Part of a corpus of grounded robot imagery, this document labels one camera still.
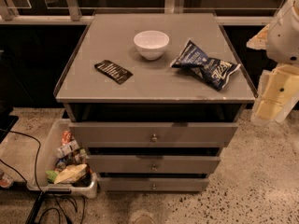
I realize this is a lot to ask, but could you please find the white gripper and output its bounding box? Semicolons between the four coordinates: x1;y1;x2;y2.
246;24;299;126

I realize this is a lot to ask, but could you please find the grey top drawer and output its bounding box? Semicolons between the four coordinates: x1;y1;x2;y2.
69;122;237;147

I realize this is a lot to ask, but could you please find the grey drawer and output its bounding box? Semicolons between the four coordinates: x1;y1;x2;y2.
69;122;237;147
87;155;221;174
98;177;209;192

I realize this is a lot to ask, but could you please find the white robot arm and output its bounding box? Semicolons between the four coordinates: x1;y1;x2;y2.
247;0;299;125

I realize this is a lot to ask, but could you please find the grey drawer cabinet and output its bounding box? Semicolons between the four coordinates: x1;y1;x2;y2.
54;13;254;178

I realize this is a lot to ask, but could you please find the grey middle drawer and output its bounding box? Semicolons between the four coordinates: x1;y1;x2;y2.
87;155;221;174

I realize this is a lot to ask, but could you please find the grey bottom drawer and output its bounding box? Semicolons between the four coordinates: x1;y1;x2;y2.
98;177;209;192

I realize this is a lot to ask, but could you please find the blue chip bag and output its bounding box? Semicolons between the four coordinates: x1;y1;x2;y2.
170;39;241;91

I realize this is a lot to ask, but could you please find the white ceramic bowl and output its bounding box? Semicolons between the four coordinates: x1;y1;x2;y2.
134;30;170;61

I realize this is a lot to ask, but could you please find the black snack packet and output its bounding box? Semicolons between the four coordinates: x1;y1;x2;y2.
94;60;133;85

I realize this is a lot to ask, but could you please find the white carton box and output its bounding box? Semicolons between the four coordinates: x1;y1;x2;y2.
55;140;79;159

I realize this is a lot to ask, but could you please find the orange soda can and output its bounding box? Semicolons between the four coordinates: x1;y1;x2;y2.
62;131;72;145

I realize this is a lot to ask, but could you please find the yellow snack bag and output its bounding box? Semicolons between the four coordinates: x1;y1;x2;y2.
54;164;87;184

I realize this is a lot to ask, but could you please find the clear plastic bin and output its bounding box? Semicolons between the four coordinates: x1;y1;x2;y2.
27;119;98;199

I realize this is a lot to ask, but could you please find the metal window railing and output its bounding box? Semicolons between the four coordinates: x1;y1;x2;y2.
1;0;287;26

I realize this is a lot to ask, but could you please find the green snack packet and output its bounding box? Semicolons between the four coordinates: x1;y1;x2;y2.
46;171;59;184

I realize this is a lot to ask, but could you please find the black furniture edge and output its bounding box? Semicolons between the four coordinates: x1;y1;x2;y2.
0;101;19;143

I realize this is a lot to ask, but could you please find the red white object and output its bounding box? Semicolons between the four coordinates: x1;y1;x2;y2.
0;170;14;189

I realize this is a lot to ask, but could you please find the black cable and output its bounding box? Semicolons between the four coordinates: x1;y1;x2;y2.
0;130;87;224

